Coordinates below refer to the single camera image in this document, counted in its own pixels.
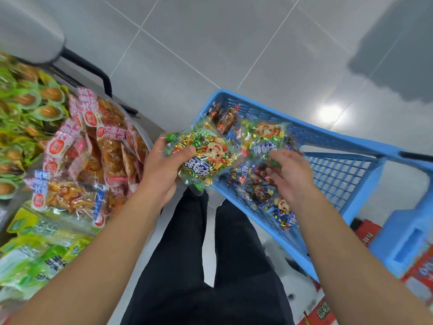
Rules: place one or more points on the person's left forearm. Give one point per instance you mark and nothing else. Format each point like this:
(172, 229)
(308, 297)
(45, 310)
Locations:
(88, 274)

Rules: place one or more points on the small handful green snack packets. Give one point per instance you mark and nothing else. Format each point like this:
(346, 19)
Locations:
(264, 135)

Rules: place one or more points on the large handful green snack packets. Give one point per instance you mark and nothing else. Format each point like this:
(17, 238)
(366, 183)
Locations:
(210, 155)

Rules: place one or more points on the pile of lime green packets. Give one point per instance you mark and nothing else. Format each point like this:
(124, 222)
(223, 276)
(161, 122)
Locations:
(40, 253)

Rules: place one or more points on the person's left hand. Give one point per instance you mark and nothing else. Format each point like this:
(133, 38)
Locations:
(159, 176)

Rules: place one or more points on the person's right hand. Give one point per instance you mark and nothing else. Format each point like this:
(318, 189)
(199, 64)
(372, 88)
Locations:
(292, 176)

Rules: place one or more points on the person's right forearm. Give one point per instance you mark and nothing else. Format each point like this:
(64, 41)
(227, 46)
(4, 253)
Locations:
(358, 274)

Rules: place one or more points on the clear acrylic snack shelves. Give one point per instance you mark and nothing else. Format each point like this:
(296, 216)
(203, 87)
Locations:
(7, 214)

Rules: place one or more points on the pile of pink-label meat packets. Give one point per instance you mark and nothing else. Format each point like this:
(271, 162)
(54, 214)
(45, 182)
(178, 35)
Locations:
(101, 152)

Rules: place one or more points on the blue plastic shopping basket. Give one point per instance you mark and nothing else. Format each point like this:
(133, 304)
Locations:
(406, 233)

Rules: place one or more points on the black pole rod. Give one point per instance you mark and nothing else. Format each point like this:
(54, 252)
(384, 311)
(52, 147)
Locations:
(95, 74)

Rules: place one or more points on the person's black clothing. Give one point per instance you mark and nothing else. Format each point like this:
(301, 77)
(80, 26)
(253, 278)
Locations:
(176, 281)

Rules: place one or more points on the pile of green egg packets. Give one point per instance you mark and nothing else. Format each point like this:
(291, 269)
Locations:
(27, 105)

